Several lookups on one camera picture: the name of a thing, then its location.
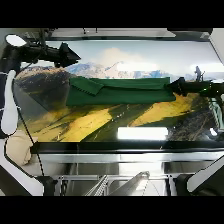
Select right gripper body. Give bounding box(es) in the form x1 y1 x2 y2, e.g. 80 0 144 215
173 77 189 97

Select silver frame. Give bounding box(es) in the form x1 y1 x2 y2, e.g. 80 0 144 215
0 28 224 197

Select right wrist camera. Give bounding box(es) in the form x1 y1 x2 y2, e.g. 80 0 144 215
194 65 205 83

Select beige garment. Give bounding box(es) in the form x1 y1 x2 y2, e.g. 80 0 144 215
5 129 38 167

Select pale green garment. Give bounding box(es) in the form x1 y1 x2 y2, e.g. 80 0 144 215
209 97 222 130

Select black cable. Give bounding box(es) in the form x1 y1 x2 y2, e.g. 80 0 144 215
12 79 46 178

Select dark green T-shirt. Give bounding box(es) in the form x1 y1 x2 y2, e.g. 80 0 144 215
65 75 177 108

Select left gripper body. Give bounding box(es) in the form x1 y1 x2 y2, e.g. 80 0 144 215
57 42 74 68

